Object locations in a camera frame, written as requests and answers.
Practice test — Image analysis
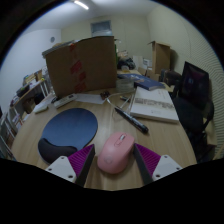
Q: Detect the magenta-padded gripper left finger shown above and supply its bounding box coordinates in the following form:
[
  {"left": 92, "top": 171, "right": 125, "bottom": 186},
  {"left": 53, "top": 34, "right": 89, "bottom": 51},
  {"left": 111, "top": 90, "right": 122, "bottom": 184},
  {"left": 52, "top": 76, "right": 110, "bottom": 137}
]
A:
[{"left": 45, "top": 143, "right": 96, "bottom": 188}]

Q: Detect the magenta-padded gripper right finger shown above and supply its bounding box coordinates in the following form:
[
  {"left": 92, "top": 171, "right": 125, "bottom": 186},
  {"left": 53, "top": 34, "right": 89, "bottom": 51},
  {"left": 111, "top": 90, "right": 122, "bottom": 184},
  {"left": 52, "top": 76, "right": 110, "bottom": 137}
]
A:
[{"left": 133, "top": 143, "right": 183, "bottom": 186}]

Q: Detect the pink computer mouse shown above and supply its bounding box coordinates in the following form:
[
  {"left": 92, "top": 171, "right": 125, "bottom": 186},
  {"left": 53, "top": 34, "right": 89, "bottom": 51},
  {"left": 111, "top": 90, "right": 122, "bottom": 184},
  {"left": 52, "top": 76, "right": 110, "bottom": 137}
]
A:
[{"left": 97, "top": 131, "right": 136, "bottom": 175}]

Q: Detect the blue mouse pad, black wrist rest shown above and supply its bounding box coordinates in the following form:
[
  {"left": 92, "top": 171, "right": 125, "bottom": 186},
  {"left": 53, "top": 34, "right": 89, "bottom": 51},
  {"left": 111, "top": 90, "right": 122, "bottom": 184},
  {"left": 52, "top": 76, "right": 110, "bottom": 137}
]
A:
[{"left": 37, "top": 107, "right": 99, "bottom": 165}]

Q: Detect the black marker pen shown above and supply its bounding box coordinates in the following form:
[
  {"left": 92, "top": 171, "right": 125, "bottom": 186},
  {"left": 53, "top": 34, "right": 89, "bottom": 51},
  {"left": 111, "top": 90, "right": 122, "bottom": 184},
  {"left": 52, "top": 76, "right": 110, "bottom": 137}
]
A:
[{"left": 114, "top": 106, "right": 150, "bottom": 134}]

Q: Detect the white thick book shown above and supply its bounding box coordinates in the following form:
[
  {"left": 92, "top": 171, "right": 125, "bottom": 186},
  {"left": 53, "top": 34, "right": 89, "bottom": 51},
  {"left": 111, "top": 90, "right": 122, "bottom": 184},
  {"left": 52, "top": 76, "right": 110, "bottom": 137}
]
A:
[{"left": 129, "top": 86, "right": 180, "bottom": 124}]

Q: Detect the small white flat block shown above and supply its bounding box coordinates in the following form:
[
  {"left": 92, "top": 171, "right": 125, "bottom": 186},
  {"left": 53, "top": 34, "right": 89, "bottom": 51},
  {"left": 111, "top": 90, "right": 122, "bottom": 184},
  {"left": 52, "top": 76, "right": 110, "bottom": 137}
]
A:
[{"left": 33, "top": 103, "right": 49, "bottom": 114}]

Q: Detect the white remote control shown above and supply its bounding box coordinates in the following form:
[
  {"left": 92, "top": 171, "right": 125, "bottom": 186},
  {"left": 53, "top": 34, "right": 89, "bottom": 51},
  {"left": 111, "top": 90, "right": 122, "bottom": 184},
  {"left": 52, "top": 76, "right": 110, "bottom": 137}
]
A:
[{"left": 53, "top": 93, "right": 78, "bottom": 109}]

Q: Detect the black office chair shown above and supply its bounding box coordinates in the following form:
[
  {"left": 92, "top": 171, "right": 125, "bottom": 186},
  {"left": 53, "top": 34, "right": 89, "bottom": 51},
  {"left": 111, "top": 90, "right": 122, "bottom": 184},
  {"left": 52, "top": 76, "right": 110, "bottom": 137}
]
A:
[{"left": 171, "top": 61, "right": 216, "bottom": 164}]

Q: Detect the white paper sheet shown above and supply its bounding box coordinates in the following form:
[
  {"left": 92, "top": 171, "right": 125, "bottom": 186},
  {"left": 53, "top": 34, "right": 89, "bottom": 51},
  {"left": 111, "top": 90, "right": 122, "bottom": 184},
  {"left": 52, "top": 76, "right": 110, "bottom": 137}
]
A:
[{"left": 74, "top": 93, "right": 107, "bottom": 105}]

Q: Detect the white shelf unit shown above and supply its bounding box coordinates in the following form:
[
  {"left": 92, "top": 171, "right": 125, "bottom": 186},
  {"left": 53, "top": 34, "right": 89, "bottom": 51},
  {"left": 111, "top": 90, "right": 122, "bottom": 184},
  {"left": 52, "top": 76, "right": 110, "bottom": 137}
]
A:
[{"left": 0, "top": 68, "right": 54, "bottom": 161}]

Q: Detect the small dark clip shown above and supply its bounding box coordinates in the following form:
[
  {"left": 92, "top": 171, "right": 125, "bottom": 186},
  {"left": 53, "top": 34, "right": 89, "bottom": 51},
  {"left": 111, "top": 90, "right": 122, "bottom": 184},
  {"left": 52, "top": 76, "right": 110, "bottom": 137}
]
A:
[{"left": 99, "top": 90, "right": 111, "bottom": 100}]

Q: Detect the blue book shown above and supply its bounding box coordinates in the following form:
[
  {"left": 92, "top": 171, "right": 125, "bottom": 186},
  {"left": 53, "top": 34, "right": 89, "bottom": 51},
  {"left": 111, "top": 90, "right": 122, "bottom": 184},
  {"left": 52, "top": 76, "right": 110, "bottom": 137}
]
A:
[{"left": 117, "top": 73, "right": 166, "bottom": 92}]

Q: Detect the dark bag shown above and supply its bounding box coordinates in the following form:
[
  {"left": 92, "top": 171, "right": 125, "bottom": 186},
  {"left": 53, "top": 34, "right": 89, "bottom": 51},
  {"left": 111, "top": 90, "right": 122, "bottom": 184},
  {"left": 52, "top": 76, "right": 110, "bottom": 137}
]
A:
[{"left": 159, "top": 69, "right": 183, "bottom": 89}]

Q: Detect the clear plastic container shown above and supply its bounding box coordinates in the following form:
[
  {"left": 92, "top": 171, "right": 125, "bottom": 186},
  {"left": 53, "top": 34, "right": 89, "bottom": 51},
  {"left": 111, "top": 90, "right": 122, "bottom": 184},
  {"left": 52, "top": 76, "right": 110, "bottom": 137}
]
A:
[{"left": 115, "top": 78, "right": 135, "bottom": 94}]

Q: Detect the large brown cardboard box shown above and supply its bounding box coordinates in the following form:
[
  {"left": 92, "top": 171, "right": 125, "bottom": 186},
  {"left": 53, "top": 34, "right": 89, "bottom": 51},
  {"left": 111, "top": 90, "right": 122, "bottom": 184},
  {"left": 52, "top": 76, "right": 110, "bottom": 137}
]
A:
[{"left": 42, "top": 35, "right": 118, "bottom": 99}]

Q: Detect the small open cardboard box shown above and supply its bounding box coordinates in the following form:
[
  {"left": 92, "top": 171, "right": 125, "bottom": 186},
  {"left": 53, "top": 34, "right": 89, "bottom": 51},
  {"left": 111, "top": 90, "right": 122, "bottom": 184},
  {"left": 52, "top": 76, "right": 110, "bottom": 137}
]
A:
[{"left": 148, "top": 40, "right": 172, "bottom": 75}]

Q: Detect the ceiling tube light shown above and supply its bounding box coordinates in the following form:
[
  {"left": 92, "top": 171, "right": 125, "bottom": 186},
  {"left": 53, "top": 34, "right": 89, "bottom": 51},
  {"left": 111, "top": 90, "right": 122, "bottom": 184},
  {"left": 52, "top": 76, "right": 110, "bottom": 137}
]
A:
[{"left": 73, "top": 0, "right": 90, "bottom": 11}]

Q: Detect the white cable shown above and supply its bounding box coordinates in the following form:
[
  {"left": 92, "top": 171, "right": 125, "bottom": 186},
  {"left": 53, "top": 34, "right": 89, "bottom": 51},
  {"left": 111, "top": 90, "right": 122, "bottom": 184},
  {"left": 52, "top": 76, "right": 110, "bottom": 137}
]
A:
[{"left": 108, "top": 91, "right": 136, "bottom": 113}]

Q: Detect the wall window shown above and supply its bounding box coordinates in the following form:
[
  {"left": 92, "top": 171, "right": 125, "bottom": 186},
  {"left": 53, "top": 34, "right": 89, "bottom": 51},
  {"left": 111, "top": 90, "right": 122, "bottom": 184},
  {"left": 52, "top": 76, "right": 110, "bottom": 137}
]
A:
[{"left": 90, "top": 20, "right": 113, "bottom": 37}]

